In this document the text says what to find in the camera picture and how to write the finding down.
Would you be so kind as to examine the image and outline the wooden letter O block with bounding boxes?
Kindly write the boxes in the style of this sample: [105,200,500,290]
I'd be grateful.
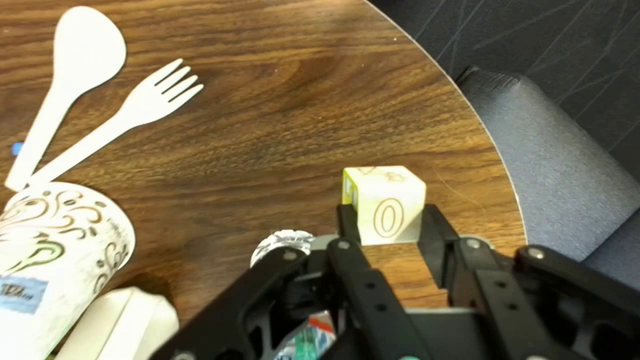
[341,164,428,248]

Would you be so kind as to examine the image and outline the white plastic fork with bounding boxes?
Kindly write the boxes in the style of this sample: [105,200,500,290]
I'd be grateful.
[29,58,206,188]

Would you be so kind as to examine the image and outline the white plastic spoon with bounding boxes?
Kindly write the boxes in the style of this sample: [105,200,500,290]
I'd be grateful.
[4,6,129,193]

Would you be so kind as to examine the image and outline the printed paper coffee cup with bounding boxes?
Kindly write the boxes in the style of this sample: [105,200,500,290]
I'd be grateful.
[0,180,139,360]

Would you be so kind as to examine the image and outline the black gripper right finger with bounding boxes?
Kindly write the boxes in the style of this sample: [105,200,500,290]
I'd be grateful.
[419,203,569,360]

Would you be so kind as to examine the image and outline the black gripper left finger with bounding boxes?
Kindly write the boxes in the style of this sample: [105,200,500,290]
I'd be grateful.
[327,203,428,360]

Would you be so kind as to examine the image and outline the grey upholstered chair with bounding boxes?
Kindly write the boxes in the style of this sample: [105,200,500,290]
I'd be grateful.
[458,67,640,296]

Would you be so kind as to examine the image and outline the blue patterned paper plate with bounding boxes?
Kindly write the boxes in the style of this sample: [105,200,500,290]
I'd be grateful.
[249,229,317,269]

